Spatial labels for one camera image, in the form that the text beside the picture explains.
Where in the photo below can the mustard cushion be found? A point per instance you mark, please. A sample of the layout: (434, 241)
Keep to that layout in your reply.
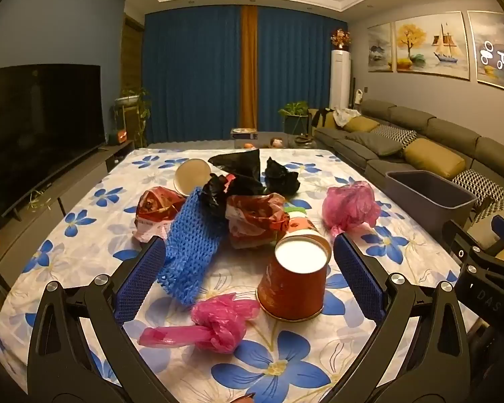
(424, 154)
(361, 124)

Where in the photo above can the red white plastic bag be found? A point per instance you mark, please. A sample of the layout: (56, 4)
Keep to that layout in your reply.
(255, 220)

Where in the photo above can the red printed snack bag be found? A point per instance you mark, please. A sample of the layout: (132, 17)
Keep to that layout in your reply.
(156, 210)

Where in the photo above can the far mustard cushion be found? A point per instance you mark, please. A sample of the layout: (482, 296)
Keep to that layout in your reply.
(361, 124)

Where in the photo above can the orange glowing speaker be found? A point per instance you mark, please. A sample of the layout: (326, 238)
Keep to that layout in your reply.
(117, 137)

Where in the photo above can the blue window curtains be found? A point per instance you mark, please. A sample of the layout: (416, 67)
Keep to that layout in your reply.
(191, 68)

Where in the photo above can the white standing air conditioner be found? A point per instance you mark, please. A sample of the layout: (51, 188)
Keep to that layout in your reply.
(340, 66)

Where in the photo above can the black plastic bag sheet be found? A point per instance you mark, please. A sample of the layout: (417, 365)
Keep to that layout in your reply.
(242, 177)

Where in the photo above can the black flat television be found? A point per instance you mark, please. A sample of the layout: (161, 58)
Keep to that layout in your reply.
(50, 116)

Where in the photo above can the orange curtain strip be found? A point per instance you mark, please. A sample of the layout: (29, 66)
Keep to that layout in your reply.
(248, 114)

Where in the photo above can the grey sectional sofa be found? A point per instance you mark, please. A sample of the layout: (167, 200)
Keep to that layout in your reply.
(481, 153)

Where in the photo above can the black white patterned cushion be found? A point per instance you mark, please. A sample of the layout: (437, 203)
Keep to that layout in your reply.
(400, 135)

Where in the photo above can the grey plastic trash bin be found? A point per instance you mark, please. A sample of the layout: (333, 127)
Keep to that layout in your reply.
(429, 199)

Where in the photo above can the near patterned cushion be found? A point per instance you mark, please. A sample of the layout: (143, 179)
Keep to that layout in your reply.
(489, 195)

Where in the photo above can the red flower decoration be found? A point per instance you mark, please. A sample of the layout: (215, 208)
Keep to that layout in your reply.
(340, 39)

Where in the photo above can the right framed painting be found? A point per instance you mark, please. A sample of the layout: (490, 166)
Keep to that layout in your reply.
(488, 44)

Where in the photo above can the white cloth on sofa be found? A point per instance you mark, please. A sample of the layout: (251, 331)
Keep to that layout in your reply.
(342, 116)

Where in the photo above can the blue foam net sleeve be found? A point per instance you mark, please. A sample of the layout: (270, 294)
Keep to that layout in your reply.
(192, 241)

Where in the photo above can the green foam net sleeve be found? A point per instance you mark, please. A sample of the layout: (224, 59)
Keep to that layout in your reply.
(294, 211)

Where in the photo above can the box on coffee table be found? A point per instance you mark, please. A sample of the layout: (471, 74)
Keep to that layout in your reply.
(242, 133)

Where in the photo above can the plant on left stand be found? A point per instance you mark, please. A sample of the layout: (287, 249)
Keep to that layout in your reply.
(132, 110)

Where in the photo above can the floral blue white tablecloth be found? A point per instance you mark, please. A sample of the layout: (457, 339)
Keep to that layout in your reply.
(276, 361)

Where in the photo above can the sailboat tree painting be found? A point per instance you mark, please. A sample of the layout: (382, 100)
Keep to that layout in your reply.
(433, 44)

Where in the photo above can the grey cushion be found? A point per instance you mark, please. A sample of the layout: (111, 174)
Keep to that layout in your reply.
(379, 145)

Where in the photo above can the beige near cushion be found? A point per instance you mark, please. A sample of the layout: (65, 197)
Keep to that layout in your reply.
(482, 232)

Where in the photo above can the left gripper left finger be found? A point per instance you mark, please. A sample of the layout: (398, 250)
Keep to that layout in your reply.
(134, 278)

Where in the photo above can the pink plastic bag knot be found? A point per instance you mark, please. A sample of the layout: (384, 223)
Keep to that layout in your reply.
(219, 325)

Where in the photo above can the pink plastic bag ball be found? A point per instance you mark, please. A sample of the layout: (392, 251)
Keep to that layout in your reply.
(347, 207)

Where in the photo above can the white red paper cup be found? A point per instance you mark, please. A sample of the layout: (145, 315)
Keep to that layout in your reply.
(191, 174)

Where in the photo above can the operator thumb tip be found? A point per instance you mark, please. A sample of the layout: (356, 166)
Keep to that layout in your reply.
(248, 398)

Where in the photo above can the potted green plant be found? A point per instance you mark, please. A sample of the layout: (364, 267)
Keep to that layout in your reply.
(295, 118)

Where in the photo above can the dark tv cabinet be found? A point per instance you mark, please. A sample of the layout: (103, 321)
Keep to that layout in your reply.
(27, 227)

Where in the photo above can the small landscape painting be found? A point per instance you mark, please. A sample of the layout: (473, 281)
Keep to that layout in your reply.
(379, 48)

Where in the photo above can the dark coffee table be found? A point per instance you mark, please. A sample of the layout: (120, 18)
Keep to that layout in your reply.
(277, 140)

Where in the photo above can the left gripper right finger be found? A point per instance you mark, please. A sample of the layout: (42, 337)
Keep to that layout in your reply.
(358, 272)

